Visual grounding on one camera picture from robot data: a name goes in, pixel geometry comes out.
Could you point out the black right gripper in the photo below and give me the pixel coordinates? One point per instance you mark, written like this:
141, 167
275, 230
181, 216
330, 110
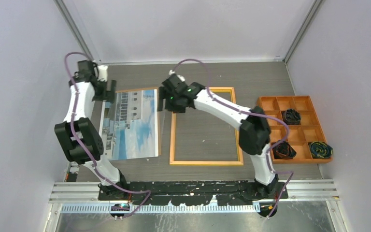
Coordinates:
164, 94

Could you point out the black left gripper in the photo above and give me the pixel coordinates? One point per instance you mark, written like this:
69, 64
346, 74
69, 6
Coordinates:
108, 96

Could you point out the yellow wooden picture frame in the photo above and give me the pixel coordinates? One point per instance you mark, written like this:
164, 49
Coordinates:
198, 138

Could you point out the building and sky photo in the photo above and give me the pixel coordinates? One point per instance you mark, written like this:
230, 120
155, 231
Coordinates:
130, 126

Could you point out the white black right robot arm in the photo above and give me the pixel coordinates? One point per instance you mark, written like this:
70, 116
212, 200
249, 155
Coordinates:
251, 124

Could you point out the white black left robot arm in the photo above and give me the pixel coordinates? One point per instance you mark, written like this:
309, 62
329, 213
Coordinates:
78, 137

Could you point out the dark rolled tie with blue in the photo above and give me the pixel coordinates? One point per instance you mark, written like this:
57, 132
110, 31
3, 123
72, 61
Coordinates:
291, 117

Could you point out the dark rolled tie brown pattern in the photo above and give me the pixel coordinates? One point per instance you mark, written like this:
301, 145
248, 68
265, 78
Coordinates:
284, 151

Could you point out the dark rolled tie yellow pattern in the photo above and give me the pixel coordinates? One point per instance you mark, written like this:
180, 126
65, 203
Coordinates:
320, 150

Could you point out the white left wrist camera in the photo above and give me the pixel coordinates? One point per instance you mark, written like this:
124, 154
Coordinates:
102, 73

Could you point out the aluminium rail front edge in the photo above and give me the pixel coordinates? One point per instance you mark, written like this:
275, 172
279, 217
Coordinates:
82, 197

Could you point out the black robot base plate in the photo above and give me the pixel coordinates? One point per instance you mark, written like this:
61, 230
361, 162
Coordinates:
192, 193

